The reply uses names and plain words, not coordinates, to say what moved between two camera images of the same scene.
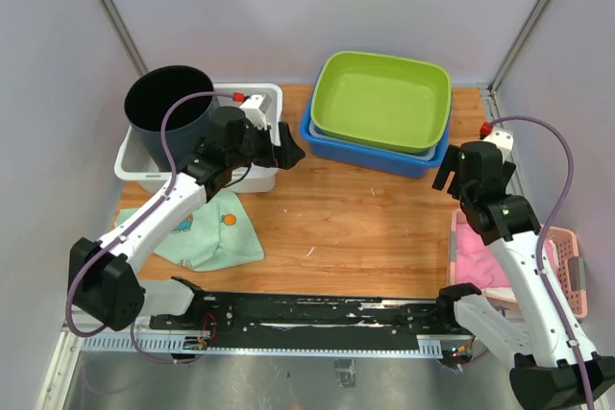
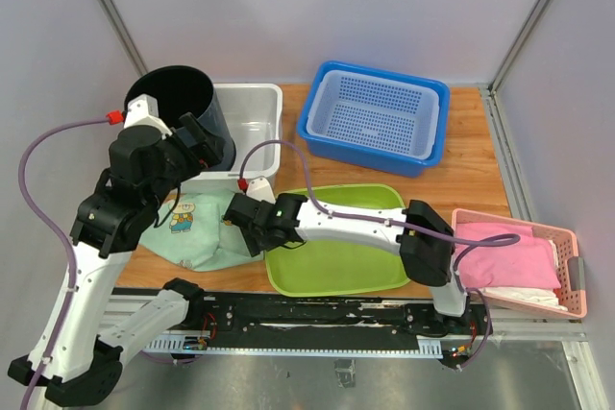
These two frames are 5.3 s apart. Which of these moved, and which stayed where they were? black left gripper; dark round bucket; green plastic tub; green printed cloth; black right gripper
Moved: black left gripper; green plastic tub; black right gripper
Stayed: green printed cloth; dark round bucket
